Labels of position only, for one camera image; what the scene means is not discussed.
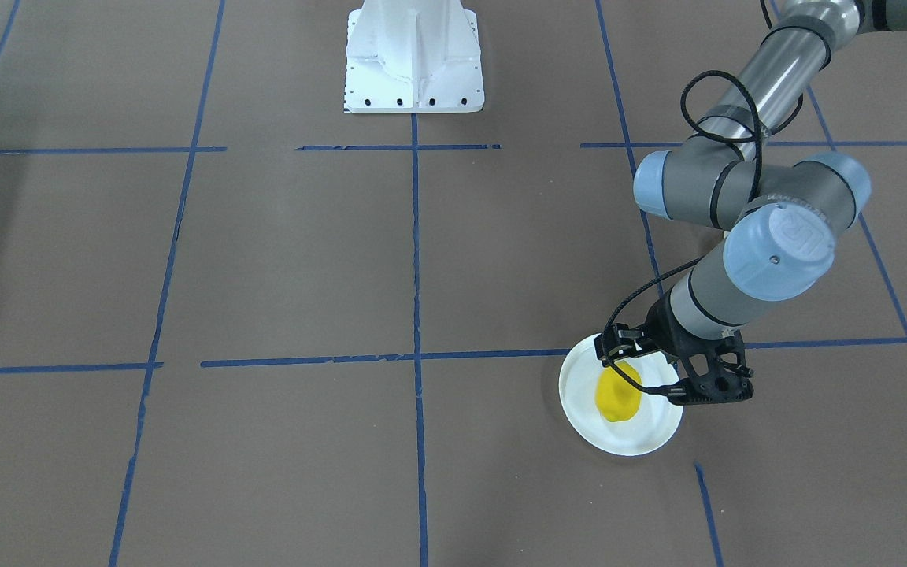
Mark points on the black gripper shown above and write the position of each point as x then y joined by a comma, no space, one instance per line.
661,331

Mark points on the yellow lemon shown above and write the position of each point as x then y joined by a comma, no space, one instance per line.
615,397

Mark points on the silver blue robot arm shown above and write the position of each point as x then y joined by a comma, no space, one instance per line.
781,222

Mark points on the white plate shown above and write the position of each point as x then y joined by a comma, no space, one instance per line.
655,424

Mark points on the brown paper table cover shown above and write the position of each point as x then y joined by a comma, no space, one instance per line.
239,327

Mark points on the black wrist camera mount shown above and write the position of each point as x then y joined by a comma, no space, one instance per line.
715,372

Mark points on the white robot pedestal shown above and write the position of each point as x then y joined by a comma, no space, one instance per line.
413,57

